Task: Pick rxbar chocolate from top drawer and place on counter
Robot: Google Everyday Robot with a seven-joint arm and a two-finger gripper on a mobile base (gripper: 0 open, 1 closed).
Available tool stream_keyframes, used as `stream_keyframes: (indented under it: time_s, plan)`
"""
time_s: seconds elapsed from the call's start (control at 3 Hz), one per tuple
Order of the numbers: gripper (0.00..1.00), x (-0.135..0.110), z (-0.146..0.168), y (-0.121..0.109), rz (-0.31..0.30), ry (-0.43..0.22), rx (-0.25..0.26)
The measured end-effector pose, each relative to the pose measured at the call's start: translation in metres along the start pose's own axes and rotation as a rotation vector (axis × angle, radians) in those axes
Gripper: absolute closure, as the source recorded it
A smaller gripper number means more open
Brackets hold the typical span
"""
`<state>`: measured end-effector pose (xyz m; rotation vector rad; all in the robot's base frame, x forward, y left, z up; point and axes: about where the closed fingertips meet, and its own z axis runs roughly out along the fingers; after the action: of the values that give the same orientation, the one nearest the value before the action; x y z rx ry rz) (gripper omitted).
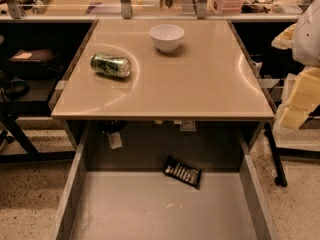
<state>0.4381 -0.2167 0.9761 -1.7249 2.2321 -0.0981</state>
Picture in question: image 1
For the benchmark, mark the black table leg left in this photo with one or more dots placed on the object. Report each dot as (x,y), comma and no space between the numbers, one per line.
(32,154)

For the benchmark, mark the white ceramic bowl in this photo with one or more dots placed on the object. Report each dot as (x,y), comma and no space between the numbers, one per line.
(166,37)

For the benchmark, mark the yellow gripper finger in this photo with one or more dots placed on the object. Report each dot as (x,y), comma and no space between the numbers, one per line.
(285,39)
(303,99)

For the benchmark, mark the open grey drawer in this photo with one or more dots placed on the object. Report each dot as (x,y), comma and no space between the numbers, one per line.
(123,194)

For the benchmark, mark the black table leg right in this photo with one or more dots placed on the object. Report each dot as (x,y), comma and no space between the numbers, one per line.
(280,179)

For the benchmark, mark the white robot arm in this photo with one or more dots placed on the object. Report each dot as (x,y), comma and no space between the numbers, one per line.
(303,38)

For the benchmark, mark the green soda can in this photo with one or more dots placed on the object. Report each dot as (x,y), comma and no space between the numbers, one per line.
(111,65)

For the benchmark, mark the beige counter cabinet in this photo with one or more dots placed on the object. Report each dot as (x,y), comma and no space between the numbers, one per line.
(206,78)

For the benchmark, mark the white paper tag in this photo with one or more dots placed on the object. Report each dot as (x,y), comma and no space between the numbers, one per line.
(115,140)

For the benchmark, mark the black table leg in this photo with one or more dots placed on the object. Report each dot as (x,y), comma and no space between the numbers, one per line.
(280,179)
(32,154)

